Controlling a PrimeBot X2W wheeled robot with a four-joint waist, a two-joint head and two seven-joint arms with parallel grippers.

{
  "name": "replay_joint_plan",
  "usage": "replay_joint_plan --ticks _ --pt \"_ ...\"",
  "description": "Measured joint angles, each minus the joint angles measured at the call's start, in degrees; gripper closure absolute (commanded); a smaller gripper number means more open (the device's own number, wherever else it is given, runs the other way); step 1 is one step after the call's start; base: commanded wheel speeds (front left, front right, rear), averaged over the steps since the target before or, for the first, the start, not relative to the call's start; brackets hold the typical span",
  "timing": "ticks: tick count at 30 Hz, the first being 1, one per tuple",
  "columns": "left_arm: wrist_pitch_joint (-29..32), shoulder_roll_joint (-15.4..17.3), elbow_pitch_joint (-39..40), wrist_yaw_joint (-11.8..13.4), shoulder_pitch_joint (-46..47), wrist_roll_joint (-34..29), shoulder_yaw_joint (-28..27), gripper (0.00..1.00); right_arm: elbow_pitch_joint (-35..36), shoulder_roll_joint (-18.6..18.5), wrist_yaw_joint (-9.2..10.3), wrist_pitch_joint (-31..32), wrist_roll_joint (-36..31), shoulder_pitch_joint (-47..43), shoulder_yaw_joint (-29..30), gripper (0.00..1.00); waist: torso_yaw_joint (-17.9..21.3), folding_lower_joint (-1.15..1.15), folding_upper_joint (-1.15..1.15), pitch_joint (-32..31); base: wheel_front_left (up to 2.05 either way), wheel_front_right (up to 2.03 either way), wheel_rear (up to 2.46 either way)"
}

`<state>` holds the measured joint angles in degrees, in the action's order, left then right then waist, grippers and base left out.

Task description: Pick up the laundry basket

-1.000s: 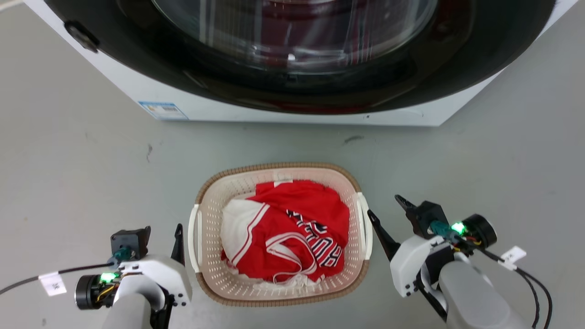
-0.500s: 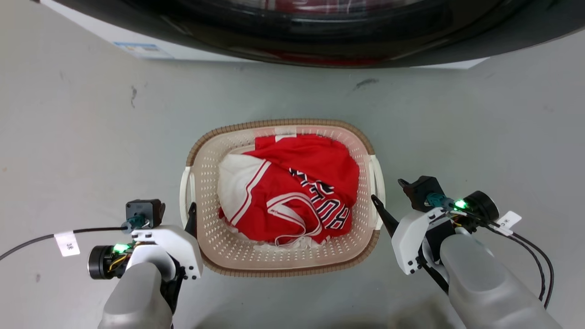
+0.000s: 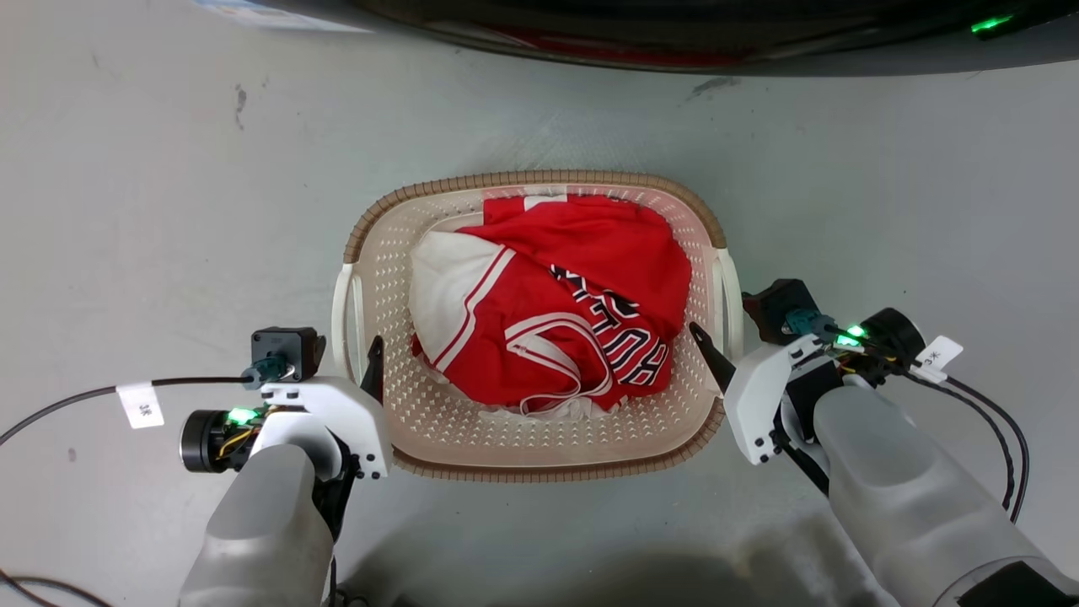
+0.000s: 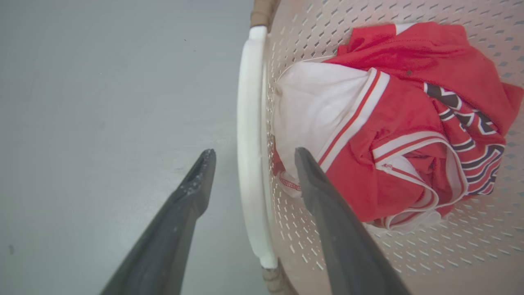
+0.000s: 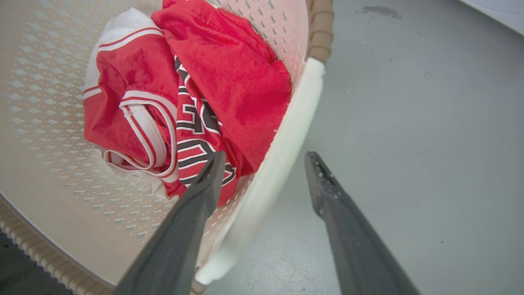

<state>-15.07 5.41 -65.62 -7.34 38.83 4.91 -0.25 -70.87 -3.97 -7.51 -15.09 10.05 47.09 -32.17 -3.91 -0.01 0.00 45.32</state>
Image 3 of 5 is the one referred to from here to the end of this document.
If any red and white jersey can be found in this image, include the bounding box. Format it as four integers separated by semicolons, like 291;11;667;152
410;194;694;420

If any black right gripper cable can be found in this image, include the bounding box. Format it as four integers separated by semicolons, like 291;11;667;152
902;358;1031;524

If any white cable tag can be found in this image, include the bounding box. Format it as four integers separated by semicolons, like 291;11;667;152
116;384;165;429
915;336;964;372

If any beige plastic laundry basket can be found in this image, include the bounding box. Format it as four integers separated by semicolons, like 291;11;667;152
331;170;744;483

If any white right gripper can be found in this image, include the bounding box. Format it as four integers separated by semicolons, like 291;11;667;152
689;308;926;466

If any white right cable tag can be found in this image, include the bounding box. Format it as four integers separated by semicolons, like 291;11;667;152
915;336;964;372

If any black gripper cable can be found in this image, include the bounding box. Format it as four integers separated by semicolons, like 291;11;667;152
0;377;254;448
902;358;1031;524

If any dark washing machine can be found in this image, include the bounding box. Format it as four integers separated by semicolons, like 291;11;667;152
253;0;1079;78

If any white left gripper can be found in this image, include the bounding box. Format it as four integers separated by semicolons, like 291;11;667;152
180;336;393;481

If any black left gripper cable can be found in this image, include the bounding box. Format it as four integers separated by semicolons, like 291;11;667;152
0;377;254;448

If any white left cable tag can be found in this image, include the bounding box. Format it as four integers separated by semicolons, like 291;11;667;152
116;384;165;429

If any thin black floor cable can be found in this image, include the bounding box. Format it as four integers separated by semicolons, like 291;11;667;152
0;569;112;607

